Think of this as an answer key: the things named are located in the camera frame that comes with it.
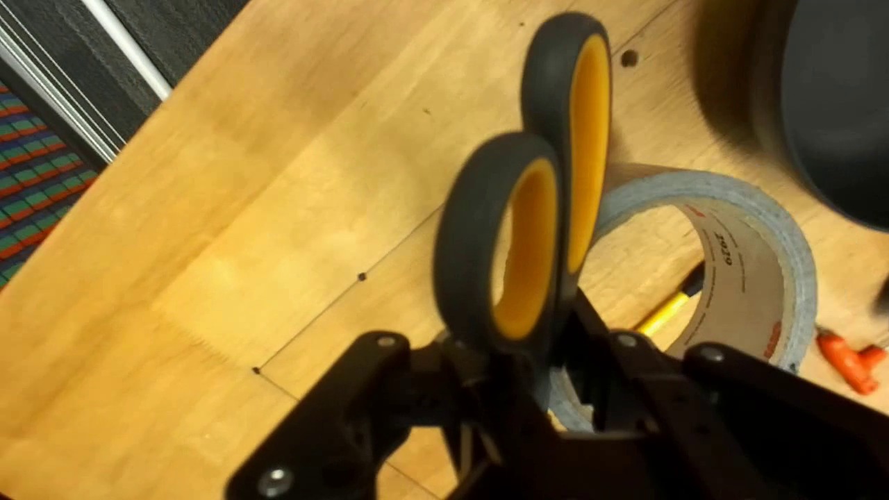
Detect yellow marker pen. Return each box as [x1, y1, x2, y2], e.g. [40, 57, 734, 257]
[634, 262, 707, 339]

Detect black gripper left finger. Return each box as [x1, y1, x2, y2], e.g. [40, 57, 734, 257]
[406, 330, 509, 471]

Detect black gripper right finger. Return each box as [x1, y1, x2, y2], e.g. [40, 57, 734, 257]
[559, 286, 674, 439]

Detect black bowl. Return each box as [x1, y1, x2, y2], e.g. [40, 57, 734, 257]
[748, 0, 889, 234]

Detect grey and yellow scissors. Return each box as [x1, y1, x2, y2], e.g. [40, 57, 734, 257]
[431, 8, 617, 375]

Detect grey masking tape roll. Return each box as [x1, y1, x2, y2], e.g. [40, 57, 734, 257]
[542, 166, 823, 436]

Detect small orange plastic piece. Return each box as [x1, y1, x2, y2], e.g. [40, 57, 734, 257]
[813, 327, 889, 397]

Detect white pole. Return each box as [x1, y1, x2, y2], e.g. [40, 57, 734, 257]
[81, 0, 174, 102]

